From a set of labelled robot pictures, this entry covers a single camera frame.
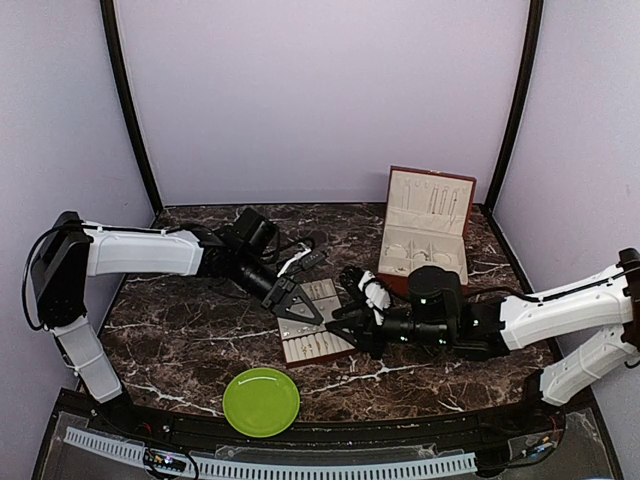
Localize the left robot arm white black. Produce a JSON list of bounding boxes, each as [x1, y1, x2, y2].
[[21, 208, 323, 436]]

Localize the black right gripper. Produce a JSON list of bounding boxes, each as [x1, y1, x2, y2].
[[325, 301, 453, 361]]

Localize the jewelry tray brown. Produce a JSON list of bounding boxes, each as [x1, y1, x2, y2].
[[278, 279, 356, 368]]

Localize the white slotted cable duct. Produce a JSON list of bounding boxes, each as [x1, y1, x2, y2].
[[63, 427, 478, 479]]

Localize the black frame post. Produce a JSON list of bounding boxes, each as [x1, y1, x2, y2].
[[483, 0, 544, 217], [99, 0, 164, 215]]

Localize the right black frame post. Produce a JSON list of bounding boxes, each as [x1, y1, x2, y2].
[[483, 0, 544, 217]]

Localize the left black frame post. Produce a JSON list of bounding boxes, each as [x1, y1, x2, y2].
[[99, 0, 164, 215]]

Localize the open brown jewelry box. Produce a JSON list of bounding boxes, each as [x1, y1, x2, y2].
[[377, 166, 476, 294]]

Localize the green plate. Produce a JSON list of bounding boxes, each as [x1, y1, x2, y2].
[[222, 368, 300, 438]]

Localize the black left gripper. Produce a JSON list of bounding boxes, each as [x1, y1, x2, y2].
[[232, 250, 324, 325]]

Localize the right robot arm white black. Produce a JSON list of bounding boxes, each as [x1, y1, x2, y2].
[[328, 248, 639, 434]]

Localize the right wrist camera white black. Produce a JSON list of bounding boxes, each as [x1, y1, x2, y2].
[[339, 266, 391, 323]]

